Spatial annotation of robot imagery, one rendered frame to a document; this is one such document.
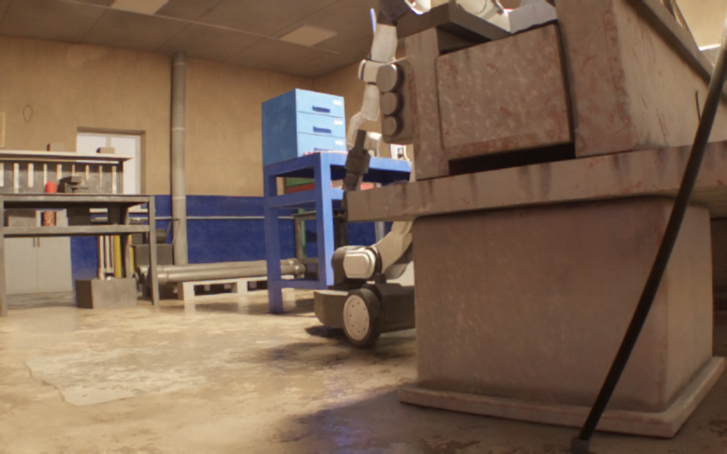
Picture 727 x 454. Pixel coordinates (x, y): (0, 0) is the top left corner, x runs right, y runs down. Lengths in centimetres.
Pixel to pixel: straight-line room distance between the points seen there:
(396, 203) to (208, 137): 781
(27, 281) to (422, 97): 646
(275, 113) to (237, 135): 581
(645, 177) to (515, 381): 46
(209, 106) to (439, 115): 798
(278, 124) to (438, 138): 226
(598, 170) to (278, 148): 258
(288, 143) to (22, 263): 470
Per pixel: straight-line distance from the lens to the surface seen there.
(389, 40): 216
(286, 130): 331
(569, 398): 108
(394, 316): 208
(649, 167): 93
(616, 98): 100
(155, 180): 841
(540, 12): 151
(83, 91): 827
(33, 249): 732
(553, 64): 104
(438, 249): 119
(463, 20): 126
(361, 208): 127
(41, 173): 482
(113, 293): 442
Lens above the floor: 33
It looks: 1 degrees up
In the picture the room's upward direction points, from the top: 3 degrees counter-clockwise
